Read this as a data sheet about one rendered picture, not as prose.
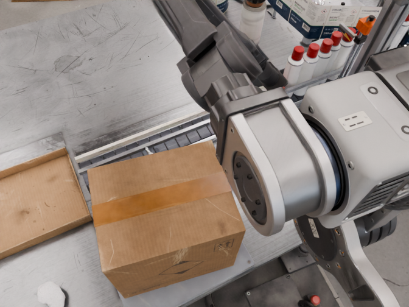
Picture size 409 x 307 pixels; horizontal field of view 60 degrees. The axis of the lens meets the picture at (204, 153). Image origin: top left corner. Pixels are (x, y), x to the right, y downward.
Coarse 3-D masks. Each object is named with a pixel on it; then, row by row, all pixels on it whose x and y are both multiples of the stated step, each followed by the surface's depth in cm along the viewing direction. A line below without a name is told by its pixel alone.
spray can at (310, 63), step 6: (312, 48) 110; (318, 48) 110; (306, 54) 114; (312, 54) 111; (306, 60) 113; (312, 60) 113; (306, 66) 115; (312, 66) 114; (300, 72) 118; (306, 72) 117; (312, 72) 117; (300, 78) 120; (306, 78) 119; (300, 90) 124; (306, 90) 125; (300, 96) 126
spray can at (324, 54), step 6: (324, 42) 112; (330, 42) 112; (324, 48) 112; (330, 48) 113; (318, 54) 115; (324, 54) 114; (330, 54) 115; (318, 60) 116; (324, 60) 115; (318, 66) 118; (324, 66) 118; (318, 72) 120; (312, 78) 122; (312, 84) 125; (318, 84) 126
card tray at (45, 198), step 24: (24, 168) 112; (48, 168) 113; (72, 168) 114; (0, 192) 108; (24, 192) 109; (48, 192) 109; (72, 192) 109; (0, 216) 104; (24, 216) 105; (48, 216) 105; (72, 216) 105; (0, 240) 101; (24, 240) 101
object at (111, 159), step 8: (352, 64) 124; (328, 72) 122; (336, 72) 122; (312, 80) 119; (320, 80) 121; (288, 88) 117; (296, 88) 118; (208, 120) 109; (192, 128) 108; (168, 136) 106; (176, 136) 107; (144, 144) 104; (152, 144) 104; (128, 152) 102; (136, 152) 103; (104, 160) 101; (112, 160) 101; (88, 168) 99
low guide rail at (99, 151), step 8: (264, 88) 124; (200, 112) 117; (176, 120) 115; (184, 120) 116; (152, 128) 113; (160, 128) 113; (168, 128) 115; (136, 136) 111; (144, 136) 113; (112, 144) 109; (120, 144) 110; (88, 152) 107; (96, 152) 108; (104, 152) 110; (80, 160) 107
